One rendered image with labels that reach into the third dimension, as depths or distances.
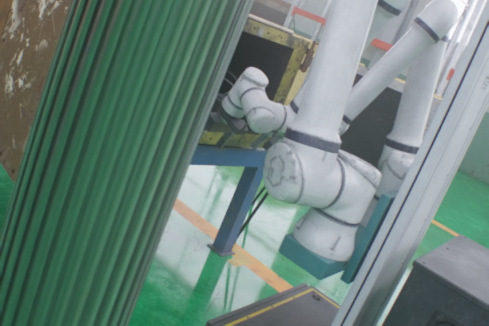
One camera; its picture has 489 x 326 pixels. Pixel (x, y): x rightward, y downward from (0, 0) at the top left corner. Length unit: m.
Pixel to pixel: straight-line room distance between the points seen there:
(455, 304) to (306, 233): 0.44
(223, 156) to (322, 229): 1.13
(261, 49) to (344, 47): 1.34
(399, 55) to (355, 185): 0.63
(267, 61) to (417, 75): 0.86
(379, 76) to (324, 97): 0.60
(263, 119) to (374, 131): 1.10
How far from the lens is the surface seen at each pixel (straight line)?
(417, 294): 1.53
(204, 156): 2.50
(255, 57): 2.75
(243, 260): 3.07
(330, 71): 1.42
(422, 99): 2.13
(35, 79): 1.42
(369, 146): 2.68
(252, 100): 1.69
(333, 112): 1.43
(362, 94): 1.99
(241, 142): 2.60
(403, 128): 2.14
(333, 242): 1.58
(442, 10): 2.01
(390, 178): 1.98
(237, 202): 2.94
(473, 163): 10.82
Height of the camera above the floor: 1.28
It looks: 12 degrees down
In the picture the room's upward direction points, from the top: 22 degrees clockwise
